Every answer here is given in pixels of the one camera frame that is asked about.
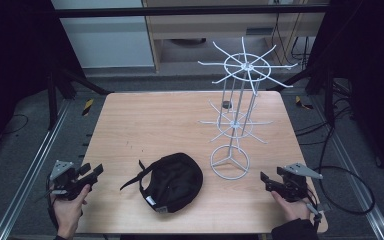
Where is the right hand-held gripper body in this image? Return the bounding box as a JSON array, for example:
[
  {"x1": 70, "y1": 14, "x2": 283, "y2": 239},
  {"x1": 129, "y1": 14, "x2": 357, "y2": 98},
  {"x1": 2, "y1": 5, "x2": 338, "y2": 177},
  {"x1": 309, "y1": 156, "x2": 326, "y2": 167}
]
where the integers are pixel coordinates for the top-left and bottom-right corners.
[{"x1": 265, "y1": 162, "x2": 332, "y2": 231}]

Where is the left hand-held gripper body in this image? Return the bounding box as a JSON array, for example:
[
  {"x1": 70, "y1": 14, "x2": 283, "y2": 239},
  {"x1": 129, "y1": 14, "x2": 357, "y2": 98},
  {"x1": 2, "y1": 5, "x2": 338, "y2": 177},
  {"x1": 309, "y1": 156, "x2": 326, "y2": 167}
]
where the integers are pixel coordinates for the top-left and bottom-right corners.
[{"x1": 45, "y1": 159, "x2": 100, "y2": 202}]

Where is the black baseball cap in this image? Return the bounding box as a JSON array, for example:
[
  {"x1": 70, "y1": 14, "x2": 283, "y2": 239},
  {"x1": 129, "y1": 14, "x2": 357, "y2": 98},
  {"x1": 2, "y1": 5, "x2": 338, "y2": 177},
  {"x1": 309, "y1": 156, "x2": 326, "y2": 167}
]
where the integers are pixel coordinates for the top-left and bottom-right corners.
[{"x1": 119, "y1": 152, "x2": 204, "y2": 214}]

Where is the white wire display rack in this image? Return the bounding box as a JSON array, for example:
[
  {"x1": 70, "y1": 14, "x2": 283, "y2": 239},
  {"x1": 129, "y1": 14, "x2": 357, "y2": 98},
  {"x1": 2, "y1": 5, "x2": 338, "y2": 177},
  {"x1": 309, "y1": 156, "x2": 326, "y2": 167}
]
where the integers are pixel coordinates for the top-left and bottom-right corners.
[{"x1": 197, "y1": 36, "x2": 299, "y2": 181}]

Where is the person's right hand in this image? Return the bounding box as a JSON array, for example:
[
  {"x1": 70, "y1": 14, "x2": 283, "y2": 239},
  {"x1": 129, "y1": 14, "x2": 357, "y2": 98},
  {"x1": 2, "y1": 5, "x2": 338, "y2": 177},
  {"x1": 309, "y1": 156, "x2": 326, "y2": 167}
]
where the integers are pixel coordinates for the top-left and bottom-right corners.
[{"x1": 270, "y1": 190, "x2": 312, "y2": 223}]

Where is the person's left hand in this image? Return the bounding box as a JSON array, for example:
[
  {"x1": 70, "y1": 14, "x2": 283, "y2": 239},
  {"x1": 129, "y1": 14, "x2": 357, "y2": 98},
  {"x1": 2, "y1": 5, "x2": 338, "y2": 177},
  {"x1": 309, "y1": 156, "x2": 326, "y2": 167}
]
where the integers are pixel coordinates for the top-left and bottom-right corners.
[{"x1": 50, "y1": 184, "x2": 92, "y2": 240}]

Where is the yellow black striped marker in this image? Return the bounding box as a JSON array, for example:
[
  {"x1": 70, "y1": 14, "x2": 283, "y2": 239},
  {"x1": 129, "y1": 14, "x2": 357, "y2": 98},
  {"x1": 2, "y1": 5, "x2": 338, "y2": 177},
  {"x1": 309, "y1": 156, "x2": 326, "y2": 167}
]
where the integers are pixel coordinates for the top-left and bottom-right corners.
[
  {"x1": 295, "y1": 95, "x2": 314, "y2": 111},
  {"x1": 81, "y1": 98, "x2": 95, "y2": 117}
]

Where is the black metal stand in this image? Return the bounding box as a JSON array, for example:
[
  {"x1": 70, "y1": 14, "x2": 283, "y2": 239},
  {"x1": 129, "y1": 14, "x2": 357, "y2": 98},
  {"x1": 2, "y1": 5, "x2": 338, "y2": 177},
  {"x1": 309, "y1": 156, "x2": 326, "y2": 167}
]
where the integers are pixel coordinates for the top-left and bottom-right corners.
[
  {"x1": 45, "y1": 64, "x2": 113, "y2": 132},
  {"x1": 267, "y1": 64, "x2": 336, "y2": 129}
]

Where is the black curtain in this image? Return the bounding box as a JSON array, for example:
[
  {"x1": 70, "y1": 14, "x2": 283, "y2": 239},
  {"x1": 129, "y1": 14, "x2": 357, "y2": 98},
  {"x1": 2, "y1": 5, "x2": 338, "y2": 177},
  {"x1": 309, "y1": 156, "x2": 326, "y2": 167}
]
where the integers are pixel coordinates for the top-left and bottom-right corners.
[
  {"x1": 304, "y1": 0, "x2": 384, "y2": 188},
  {"x1": 0, "y1": 0, "x2": 87, "y2": 164}
]

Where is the white cabinet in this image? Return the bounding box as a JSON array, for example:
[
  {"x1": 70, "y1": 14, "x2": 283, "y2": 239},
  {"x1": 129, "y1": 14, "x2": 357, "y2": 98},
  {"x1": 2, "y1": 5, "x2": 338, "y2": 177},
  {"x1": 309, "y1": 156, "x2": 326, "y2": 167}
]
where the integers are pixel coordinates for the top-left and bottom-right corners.
[{"x1": 50, "y1": 0, "x2": 156, "y2": 70}]

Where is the wooden shelf unit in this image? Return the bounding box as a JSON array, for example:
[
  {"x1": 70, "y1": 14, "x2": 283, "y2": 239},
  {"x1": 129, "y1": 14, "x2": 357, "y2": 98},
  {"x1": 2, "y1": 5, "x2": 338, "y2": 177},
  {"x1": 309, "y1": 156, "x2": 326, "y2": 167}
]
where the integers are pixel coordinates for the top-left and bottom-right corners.
[{"x1": 141, "y1": 0, "x2": 330, "y2": 74}]

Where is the black horizontal bar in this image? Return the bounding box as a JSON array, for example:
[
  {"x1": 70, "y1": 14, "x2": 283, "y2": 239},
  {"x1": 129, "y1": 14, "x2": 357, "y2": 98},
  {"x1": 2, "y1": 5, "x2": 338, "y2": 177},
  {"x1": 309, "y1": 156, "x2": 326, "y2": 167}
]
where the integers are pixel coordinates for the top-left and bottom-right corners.
[{"x1": 53, "y1": 4, "x2": 330, "y2": 19}]

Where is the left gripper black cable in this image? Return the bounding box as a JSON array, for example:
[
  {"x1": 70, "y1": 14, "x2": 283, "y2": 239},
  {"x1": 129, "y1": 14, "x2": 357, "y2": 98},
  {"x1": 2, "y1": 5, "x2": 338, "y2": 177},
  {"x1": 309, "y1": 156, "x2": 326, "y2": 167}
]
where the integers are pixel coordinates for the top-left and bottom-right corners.
[{"x1": 45, "y1": 175, "x2": 58, "y2": 231}]

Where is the aluminium floor rail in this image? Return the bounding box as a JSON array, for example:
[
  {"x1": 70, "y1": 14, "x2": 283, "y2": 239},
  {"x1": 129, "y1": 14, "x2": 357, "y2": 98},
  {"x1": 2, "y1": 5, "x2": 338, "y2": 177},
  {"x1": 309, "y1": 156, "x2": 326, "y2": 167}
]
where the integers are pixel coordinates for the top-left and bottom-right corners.
[
  {"x1": 309, "y1": 94, "x2": 384, "y2": 240},
  {"x1": 0, "y1": 99, "x2": 73, "y2": 240}
]

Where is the thick black looped cable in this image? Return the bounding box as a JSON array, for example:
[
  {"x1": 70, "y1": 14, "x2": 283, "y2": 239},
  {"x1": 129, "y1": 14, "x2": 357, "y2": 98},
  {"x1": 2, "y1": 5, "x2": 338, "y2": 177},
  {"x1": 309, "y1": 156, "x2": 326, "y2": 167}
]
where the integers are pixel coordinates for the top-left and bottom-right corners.
[{"x1": 313, "y1": 126, "x2": 377, "y2": 216}]

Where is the thin black floor cable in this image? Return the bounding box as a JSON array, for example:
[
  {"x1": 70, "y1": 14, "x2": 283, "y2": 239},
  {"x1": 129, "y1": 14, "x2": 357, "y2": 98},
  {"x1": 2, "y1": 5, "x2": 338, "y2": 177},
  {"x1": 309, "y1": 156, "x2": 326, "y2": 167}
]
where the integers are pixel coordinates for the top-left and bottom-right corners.
[{"x1": 0, "y1": 113, "x2": 30, "y2": 136}]

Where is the bundle of hanging black cables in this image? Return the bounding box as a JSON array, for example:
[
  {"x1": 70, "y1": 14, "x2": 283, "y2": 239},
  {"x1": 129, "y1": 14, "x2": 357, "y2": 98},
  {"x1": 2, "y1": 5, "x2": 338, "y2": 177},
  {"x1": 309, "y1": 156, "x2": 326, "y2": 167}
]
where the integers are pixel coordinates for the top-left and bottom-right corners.
[{"x1": 270, "y1": 13, "x2": 312, "y2": 70}]

